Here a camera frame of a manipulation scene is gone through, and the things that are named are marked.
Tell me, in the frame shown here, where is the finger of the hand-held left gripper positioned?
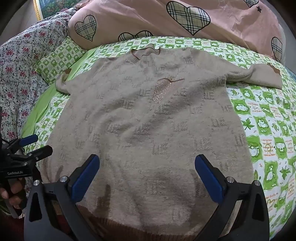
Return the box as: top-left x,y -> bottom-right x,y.
18,134 -> 39,147
25,145 -> 53,163

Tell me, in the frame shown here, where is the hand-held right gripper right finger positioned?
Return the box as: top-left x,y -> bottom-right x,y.
195,154 -> 270,241

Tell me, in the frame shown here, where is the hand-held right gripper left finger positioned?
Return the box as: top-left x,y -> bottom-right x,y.
24,154 -> 100,241

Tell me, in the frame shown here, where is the beige knit sweater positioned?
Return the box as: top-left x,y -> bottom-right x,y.
39,45 -> 283,241

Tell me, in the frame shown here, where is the person's left hand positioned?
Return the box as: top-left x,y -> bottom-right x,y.
0,177 -> 27,210

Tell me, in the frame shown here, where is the floral print blanket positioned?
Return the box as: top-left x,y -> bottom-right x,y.
0,10 -> 77,142

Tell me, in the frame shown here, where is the green checkered bed sheet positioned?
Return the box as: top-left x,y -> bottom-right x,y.
20,37 -> 296,237

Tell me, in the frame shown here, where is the green checkered pillow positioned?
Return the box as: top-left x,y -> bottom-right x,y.
34,37 -> 88,84

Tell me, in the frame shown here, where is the pink heart-print pillow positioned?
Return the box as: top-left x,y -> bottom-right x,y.
68,0 -> 287,63

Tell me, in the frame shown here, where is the gold framed wall picture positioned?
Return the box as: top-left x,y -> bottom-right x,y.
33,0 -> 82,22

